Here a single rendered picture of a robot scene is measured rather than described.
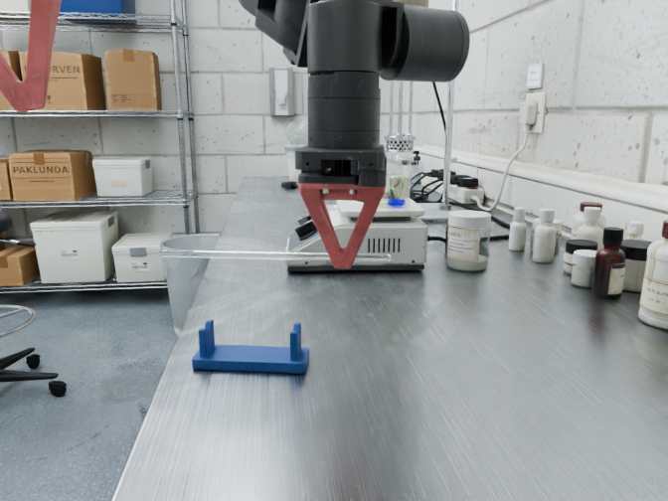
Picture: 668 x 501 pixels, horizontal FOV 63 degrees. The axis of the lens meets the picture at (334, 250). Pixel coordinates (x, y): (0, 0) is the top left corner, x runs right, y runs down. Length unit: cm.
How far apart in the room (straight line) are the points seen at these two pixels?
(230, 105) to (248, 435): 289
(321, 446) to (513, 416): 15
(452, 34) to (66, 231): 271
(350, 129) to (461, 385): 23
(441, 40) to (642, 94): 59
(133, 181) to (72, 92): 50
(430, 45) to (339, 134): 10
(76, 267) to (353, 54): 274
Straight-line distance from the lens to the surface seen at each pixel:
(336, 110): 41
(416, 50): 44
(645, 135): 100
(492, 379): 49
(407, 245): 77
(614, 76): 107
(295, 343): 47
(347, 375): 48
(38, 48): 34
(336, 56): 42
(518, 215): 93
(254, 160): 322
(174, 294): 248
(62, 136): 340
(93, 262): 304
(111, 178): 302
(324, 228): 44
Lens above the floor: 96
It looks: 14 degrees down
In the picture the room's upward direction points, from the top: straight up
